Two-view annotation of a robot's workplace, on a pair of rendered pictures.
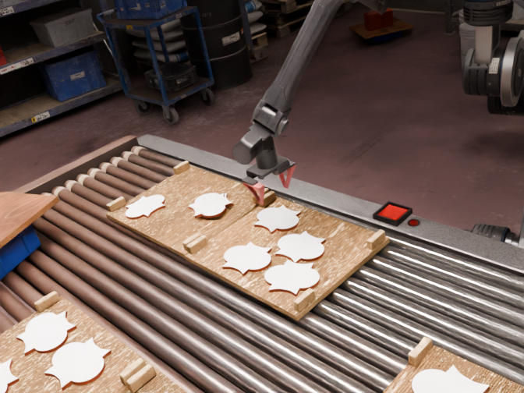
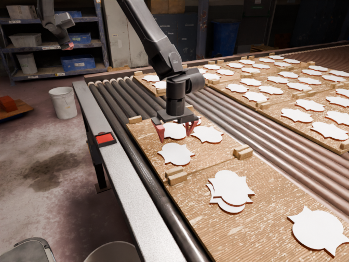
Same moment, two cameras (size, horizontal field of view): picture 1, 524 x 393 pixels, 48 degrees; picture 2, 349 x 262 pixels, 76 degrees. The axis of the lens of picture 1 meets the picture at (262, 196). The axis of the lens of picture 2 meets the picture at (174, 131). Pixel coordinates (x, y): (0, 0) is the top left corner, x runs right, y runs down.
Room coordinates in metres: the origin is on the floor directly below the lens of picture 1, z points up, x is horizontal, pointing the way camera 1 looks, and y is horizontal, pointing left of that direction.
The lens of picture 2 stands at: (2.00, 0.10, 1.42)
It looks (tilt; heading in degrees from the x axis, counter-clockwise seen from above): 31 degrees down; 192
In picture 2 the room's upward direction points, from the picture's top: straight up
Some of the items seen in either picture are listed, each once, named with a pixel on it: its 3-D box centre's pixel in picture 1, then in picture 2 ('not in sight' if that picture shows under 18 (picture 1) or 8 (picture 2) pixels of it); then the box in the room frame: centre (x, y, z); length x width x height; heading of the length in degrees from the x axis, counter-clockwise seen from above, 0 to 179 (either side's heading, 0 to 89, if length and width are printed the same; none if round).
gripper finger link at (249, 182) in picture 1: (261, 187); (184, 125); (1.36, 0.00, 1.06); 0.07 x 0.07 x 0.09; 38
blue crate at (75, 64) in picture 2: not in sight; (78, 62); (-2.25, -2.88, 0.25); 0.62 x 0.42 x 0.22; 131
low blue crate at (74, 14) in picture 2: not in sight; (66, 14); (-2.20, -2.87, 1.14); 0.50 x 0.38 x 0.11; 132
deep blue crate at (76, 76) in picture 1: (71, 72); not in sight; (5.75, 1.60, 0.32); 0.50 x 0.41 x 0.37; 120
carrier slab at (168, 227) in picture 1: (188, 206); (257, 213); (1.57, 0.23, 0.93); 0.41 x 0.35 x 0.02; 39
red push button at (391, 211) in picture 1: (392, 214); (105, 139); (1.31, -0.34, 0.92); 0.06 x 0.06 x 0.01; 40
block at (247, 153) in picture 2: (192, 241); (245, 153); (1.33, 0.21, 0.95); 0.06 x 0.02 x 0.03; 129
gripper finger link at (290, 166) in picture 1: (279, 175); (165, 129); (1.40, -0.06, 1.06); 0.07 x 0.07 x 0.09; 38
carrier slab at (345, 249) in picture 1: (285, 249); (182, 138); (1.24, -0.03, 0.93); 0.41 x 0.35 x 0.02; 39
